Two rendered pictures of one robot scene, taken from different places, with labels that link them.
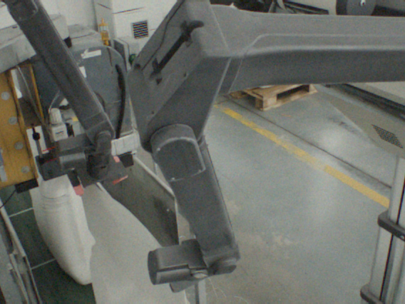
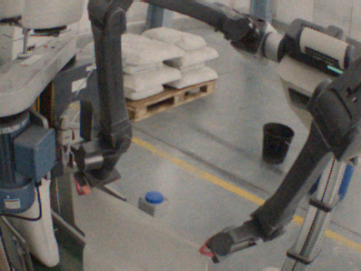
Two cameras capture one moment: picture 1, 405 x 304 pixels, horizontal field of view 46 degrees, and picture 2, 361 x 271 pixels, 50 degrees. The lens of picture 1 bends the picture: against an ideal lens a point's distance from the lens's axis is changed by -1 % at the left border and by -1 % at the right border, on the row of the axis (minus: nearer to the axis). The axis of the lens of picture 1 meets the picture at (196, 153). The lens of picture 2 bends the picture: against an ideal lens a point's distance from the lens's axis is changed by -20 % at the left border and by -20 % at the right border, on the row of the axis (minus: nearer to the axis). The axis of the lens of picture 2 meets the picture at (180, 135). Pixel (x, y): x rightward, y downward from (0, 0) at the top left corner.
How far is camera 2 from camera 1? 46 cm
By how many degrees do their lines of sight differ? 20
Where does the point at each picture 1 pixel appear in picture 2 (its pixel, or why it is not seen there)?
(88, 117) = (117, 122)
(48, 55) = (110, 65)
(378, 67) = not seen: outside the picture
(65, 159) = (88, 161)
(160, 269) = (235, 243)
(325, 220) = (213, 218)
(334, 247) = not seen: hidden behind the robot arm
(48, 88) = (59, 97)
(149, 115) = (352, 120)
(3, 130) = not seen: hidden behind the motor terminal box
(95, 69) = (93, 80)
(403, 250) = (323, 217)
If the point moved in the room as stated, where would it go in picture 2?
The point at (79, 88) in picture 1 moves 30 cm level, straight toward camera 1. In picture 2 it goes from (119, 95) to (197, 155)
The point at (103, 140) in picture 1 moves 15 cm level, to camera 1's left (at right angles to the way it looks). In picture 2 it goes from (125, 144) to (67, 147)
